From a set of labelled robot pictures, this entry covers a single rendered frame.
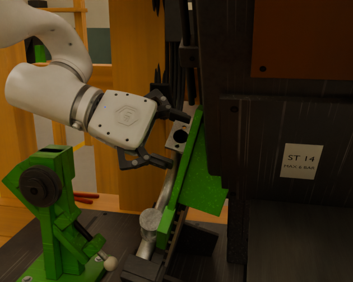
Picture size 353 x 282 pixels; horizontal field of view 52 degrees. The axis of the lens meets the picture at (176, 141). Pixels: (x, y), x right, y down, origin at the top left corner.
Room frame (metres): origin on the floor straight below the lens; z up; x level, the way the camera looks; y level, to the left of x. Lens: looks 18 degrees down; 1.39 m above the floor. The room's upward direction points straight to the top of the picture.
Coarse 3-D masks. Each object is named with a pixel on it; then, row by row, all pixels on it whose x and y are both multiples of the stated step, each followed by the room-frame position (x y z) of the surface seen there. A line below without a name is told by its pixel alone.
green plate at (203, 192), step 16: (192, 128) 0.50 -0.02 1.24; (192, 144) 0.50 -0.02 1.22; (192, 160) 0.52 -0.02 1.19; (176, 176) 0.51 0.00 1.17; (192, 176) 0.52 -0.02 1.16; (208, 176) 0.51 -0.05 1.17; (176, 192) 0.51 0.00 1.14; (192, 192) 0.52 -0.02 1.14; (208, 192) 0.51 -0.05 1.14; (224, 192) 0.50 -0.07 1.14; (176, 208) 0.56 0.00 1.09; (208, 208) 0.51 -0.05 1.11
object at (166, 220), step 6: (168, 210) 0.51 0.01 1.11; (174, 210) 0.51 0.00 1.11; (162, 216) 0.50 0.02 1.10; (168, 216) 0.50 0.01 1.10; (174, 216) 0.53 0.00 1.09; (162, 222) 0.49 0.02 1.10; (168, 222) 0.50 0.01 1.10; (162, 228) 0.49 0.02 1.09; (168, 228) 0.49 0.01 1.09; (156, 234) 0.50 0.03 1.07; (162, 234) 0.49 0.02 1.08; (168, 234) 0.52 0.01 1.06; (156, 240) 0.52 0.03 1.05; (162, 240) 0.51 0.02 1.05; (156, 246) 0.55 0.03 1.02; (162, 246) 0.53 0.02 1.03
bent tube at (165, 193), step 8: (176, 120) 0.62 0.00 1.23; (176, 128) 0.61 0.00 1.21; (176, 136) 0.62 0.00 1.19; (184, 136) 0.62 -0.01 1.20; (168, 144) 0.59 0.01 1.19; (176, 144) 0.59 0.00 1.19; (184, 144) 0.59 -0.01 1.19; (176, 152) 0.62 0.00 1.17; (176, 160) 0.64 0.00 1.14; (176, 168) 0.66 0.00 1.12; (168, 176) 0.66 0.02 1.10; (168, 184) 0.66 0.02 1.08; (160, 192) 0.66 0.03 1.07; (168, 192) 0.65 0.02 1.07; (160, 200) 0.64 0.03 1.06; (168, 200) 0.64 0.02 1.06; (160, 208) 0.63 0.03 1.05; (144, 240) 0.58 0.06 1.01; (144, 248) 0.57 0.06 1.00; (152, 248) 0.57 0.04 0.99; (144, 256) 0.56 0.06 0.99
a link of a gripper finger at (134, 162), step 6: (150, 156) 0.59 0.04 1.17; (156, 156) 0.58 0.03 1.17; (162, 156) 0.58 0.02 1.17; (132, 162) 0.58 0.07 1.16; (138, 162) 0.58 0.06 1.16; (144, 162) 0.58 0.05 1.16; (150, 162) 0.58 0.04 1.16; (156, 162) 0.58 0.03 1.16; (162, 162) 0.58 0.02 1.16; (168, 162) 0.58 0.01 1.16; (162, 168) 0.59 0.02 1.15; (168, 168) 0.60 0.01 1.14
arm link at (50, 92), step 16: (48, 64) 0.69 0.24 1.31; (64, 64) 0.68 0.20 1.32; (16, 80) 0.63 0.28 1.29; (32, 80) 0.63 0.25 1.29; (48, 80) 0.63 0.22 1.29; (64, 80) 0.64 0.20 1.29; (80, 80) 0.68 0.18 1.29; (16, 96) 0.63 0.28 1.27; (32, 96) 0.62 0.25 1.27; (48, 96) 0.62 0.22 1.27; (64, 96) 0.62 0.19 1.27; (32, 112) 0.64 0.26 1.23; (48, 112) 0.62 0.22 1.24; (64, 112) 0.61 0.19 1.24
